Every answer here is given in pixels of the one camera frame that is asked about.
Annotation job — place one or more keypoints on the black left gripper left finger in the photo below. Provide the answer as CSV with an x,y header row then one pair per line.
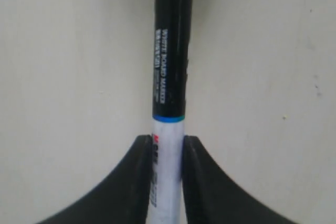
x,y
122,197

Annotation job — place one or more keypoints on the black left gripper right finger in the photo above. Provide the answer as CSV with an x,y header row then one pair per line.
x,y
211,196

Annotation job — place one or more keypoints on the black and white whiteboard marker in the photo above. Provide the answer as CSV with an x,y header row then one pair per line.
x,y
172,32

